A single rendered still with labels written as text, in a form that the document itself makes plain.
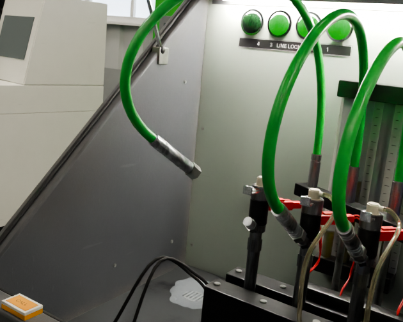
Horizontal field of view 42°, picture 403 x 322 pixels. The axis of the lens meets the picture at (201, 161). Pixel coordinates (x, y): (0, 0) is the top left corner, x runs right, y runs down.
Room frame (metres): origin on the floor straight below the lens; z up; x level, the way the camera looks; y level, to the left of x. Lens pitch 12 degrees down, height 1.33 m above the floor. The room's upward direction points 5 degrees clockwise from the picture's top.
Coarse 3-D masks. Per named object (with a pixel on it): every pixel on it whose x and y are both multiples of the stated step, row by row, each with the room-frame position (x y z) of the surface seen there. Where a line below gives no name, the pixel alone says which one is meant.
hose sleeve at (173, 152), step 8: (152, 144) 0.70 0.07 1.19; (160, 144) 0.71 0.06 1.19; (168, 144) 0.72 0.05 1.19; (160, 152) 0.71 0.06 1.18; (168, 152) 0.72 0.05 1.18; (176, 152) 0.72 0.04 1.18; (176, 160) 0.73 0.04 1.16; (184, 160) 0.73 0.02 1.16; (184, 168) 0.73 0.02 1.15; (192, 168) 0.74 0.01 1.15
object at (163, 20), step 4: (156, 0) 3.84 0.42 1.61; (160, 0) 3.82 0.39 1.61; (164, 0) 3.80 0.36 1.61; (156, 4) 3.84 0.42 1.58; (172, 8) 3.76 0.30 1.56; (176, 8) 3.74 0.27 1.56; (168, 12) 3.78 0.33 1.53; (172, 12) 3.76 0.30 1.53; (164, 16) 3.79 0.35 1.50; (168, 16) 3.77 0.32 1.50; (160, 20) 3.81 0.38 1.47; (164, 20) 3.79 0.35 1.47; (160, 24) 3.81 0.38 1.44; (164, 24) 3.78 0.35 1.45; (160, 28) 3.81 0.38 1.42
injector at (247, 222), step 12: (252, 204) 0.72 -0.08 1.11; (264, 204) 0.72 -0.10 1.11; (252, 216) 0.72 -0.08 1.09; (264, 216) 0.72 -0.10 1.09; (252, 228) 0.71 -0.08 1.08; (264, 228) 0.72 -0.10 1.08; (252, 240) 0.72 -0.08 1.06; (252, 252) 0.72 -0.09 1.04; (252, 264) 0.72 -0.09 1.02; (252, 276) 0.72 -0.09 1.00; (252, 288) 0.72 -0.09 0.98
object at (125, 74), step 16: (176, 0) 0.71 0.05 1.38; (160, 16) 0.70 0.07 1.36; (304, 16) 0.85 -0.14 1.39; (144, 32) 0.69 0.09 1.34; (128, 48) 0.68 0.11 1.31; (320, 48) 0.87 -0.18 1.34; (128, 64) 0.68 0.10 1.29; (320, 64) 0.88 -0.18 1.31; (128, 80) 0.68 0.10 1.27; (320, 80) 0.88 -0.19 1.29; (128, 96) 0.68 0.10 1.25; (320, 96) 0.89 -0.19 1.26; (128, 112) 0.68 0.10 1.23; (320, 112) 0.89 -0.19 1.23; (144, 128) 0.69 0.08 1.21; (320, 128) 0.89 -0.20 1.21; (320, 144) 0.89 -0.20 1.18
